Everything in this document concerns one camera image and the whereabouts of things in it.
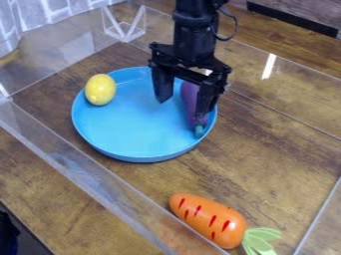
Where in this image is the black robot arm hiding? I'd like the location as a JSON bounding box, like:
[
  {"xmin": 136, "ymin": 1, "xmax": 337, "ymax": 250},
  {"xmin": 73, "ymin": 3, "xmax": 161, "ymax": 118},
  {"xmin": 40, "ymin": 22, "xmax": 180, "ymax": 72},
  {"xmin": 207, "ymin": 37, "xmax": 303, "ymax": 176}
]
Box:
[{"xmin": 149, "ymin": 0, "xmax": 231, "ymax": 120}]

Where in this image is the blue round tray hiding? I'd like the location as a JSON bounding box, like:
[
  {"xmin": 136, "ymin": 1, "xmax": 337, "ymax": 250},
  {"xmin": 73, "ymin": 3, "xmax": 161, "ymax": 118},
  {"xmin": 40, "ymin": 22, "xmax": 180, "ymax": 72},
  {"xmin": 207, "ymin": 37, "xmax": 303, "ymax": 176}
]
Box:
[{"xmin": 70, "ymin": 67, "xmax": 216, "ymax": 162}]

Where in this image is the clear acrylic enclosure wall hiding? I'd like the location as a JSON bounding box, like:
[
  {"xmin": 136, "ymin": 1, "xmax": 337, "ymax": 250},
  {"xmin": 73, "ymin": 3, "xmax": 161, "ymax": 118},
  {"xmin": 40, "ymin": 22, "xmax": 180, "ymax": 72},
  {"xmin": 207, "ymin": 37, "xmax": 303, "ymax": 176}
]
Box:
[{"xmin": 0, "ymin": 0, "xmax": 341, "ymax": 255}]

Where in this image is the purple toy eggplant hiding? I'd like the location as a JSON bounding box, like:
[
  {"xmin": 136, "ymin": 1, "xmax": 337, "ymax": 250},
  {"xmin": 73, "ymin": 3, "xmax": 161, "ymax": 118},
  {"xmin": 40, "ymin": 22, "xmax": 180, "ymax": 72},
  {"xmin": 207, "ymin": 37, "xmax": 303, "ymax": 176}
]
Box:
[{"xmin": 179, "ymin": 81, "xmax": 207, "ymax": 137}]

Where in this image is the clear acrylic corner bracket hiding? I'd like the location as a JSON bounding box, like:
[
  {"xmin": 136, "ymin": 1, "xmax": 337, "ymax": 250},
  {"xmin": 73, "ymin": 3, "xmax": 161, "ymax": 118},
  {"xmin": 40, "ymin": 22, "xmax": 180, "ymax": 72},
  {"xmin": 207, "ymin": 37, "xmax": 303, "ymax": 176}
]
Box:
[{"xmin": 101, "ymin": 6, "xmax": 147, "ymax": 43}]

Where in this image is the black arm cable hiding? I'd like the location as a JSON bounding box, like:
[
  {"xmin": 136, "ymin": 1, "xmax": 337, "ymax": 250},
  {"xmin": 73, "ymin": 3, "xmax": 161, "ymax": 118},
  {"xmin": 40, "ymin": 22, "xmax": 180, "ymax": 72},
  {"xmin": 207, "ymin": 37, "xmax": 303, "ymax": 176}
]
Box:
[{"xmin": 209, "ymin": 4, "xmax": 239, "ymax": 42}]

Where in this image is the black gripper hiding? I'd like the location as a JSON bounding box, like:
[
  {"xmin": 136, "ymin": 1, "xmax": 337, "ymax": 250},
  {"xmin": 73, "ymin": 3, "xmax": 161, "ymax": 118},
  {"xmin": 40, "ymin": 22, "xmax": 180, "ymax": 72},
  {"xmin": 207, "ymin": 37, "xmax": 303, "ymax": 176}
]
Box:
[{"xmin": 149, "ymin": 9, "xmax": 231, "ymax": 117}]

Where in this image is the orange toy carrot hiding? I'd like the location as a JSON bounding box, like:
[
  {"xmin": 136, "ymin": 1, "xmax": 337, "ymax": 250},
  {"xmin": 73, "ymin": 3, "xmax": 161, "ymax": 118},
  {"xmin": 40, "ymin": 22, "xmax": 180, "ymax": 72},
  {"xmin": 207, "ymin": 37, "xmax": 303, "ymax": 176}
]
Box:
[{"xmin": 169, "ymin": 193, "xmax": 280, "ymax": 255}]

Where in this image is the yellow toy lemon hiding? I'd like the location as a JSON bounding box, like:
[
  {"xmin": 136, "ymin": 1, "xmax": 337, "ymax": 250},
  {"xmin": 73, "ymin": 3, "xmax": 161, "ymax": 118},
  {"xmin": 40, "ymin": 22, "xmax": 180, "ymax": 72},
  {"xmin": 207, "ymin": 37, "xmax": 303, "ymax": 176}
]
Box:
[{"xmin": 85, "ymin": 74, "xmax": 117, "ymax": 106}]

